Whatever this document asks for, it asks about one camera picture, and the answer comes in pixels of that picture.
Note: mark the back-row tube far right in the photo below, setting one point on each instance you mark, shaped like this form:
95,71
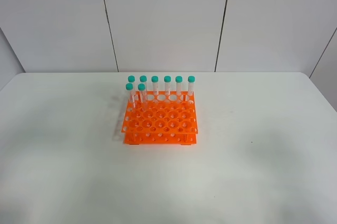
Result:
191,80

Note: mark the back-row tube far left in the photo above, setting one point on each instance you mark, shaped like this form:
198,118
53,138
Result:
131,81

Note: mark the back-row tube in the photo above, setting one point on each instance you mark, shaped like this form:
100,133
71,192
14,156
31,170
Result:
179,81
131,81
167,85
154,80
191,80
143,79

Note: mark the green-capped test tube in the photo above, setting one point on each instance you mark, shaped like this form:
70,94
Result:
143,95

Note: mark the second-row tube left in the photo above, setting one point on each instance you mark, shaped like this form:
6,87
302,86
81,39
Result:
131,98

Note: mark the orange test tube rack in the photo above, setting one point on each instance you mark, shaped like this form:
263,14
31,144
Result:
164,120

